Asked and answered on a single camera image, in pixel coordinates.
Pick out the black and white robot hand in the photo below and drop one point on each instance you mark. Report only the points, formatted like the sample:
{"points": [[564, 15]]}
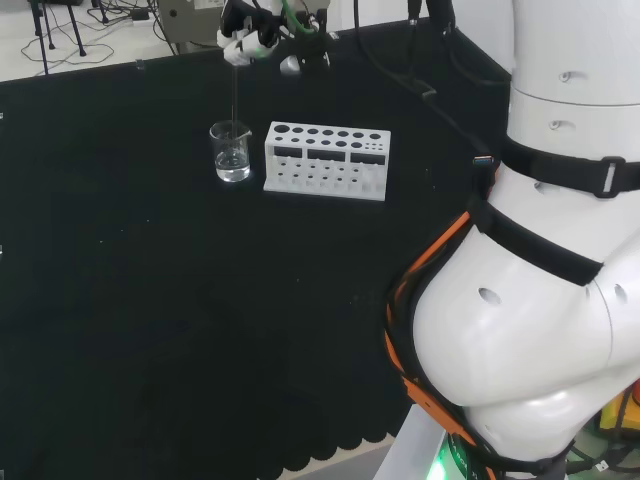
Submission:
{"points": [[245, 47]]}

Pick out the clear glass rod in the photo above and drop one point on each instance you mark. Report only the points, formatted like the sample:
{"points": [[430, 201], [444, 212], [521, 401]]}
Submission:
{"points": [[234, 95]]}

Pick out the small clear glass beaker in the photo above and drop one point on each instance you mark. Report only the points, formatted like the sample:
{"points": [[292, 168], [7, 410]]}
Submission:
{"points": [[232, 172]]}

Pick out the white test tube rack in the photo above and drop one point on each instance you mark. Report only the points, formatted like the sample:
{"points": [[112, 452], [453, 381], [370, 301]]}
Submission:
{"points": [[325, 192]]}

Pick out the grey metal cabinet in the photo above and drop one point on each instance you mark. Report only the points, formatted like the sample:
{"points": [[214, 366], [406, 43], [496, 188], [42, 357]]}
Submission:
{"points": [[190, 25]]}

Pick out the black tripod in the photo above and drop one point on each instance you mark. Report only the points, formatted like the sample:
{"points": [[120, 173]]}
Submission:
{"points": [[42, 35]]}

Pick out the black table cloth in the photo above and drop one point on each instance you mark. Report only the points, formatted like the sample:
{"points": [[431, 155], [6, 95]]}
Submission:
{"points": [[200, 300]]}

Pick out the yellow stop button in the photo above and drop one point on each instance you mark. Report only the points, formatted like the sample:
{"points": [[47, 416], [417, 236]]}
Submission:
{"points": [[612, 415]]}

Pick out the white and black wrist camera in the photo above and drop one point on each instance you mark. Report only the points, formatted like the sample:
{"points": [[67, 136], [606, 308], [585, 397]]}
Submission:
{"points": [[290, 66]]}

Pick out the grey metal base plate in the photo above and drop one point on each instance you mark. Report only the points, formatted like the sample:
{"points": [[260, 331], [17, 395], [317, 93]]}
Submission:
{"points": [[410, 450]]}

